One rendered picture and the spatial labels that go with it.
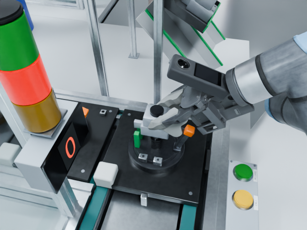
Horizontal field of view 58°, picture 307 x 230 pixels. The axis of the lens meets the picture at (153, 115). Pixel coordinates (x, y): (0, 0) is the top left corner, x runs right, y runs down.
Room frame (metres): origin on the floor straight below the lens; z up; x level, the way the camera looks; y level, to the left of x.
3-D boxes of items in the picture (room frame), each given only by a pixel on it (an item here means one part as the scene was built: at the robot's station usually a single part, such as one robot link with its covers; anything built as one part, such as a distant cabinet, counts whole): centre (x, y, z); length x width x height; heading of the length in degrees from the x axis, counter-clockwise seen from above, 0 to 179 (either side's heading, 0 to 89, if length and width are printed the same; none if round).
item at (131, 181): (0.41, -0.01, 0.96); 0.24 x 0.24 x 0.02; 77
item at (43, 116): (0.25, 0.15, 1.29); 0.05 x 0.05 x 0.05
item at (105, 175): (0.34, 0.11, 0.97); 0.05 x 0.05 x 0.04; 77
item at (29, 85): (0.25, 0.15, 1.34); 0.05 x 0.05 x 0.05
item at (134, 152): (0.41, -0.01, 0.98); 0.14 x 0.14 x 0.02
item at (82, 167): (0.47, 0.24, 1.01); 0.24 x 0.24 x 0.13; 77
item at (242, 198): (0.28, -0.20, 0.96); 0.04 x 0.04 x 0.02
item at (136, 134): (0.41, 0.04, 1.01); 0.01 x 0.01 x 0.05; 77
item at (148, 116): (0.41, 0.00, 1.08); 0.08 x 0.04 x 0.07; 77
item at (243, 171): (0.35, -0.21, 0.96); 0.04 x 0.04 x 0.02
